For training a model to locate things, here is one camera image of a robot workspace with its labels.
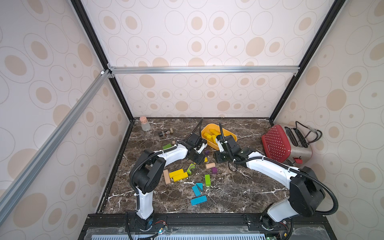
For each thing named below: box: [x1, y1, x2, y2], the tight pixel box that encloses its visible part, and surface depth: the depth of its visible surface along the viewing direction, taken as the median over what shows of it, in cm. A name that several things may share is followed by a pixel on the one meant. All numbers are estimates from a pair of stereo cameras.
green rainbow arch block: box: [187, 163, 196, 175], surface depth 93 cm
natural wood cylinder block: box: [205, 162, 216, 169], surface depth 94 cm
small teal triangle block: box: [195, 182, 204, 191], surface depth 85 cm
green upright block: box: [204, 174, 211, 187], surface depth 87 cm
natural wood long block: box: [163, 169, 171, 185], surface depth 90 cm
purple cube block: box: [211, 167, 218, 175], surface depth 93 cm
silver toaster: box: [283, 125, 313, 168], surface depth 87 cm
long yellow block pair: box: [169, 168, 189, 182], surface depth 91 cm
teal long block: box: [190, 195, 208, 206], surface depth 83 cm
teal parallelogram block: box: [191, 185, 202, 197], surface depth 85 cm
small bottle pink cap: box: [139, 116, 151, 132], surface depth 108 cm
